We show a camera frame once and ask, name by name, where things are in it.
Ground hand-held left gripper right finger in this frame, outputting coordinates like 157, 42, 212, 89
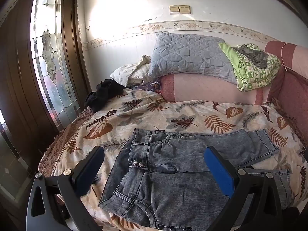
204, 146, 283, 231

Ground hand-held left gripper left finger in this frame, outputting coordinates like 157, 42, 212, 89
26, 146, 105, 231

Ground grey-blue denim pants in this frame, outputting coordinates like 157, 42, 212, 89
98, 128, 293, 231

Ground pink fringed bed cover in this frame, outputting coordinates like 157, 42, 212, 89
38, 107, 94, 179

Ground leaf-print cream blanket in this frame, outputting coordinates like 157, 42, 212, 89
52, 88, 308, 231

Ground black crumpled garment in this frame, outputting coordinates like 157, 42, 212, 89
84, 79, 126, 113

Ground pink bolster cushion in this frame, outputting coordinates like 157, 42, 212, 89
161, 73, 272, 106

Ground green patterned folded quilt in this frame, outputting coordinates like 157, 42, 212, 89
218, 42, 281, 92

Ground white floral pillow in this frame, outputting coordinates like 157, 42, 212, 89
110, 55, 152, 87

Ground purple packet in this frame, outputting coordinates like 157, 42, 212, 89
131, 82, 162, 93

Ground pink padded headboard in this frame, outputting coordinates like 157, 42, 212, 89
255, 40, 308, 150

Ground grey crumpled cloth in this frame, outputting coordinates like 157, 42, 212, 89
234, 44, 269, 69

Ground grey quilted pillow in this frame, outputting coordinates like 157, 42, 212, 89
148, 31, 237, 85

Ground wooden door with stained glass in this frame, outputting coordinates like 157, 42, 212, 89
0, 0, 91, 223

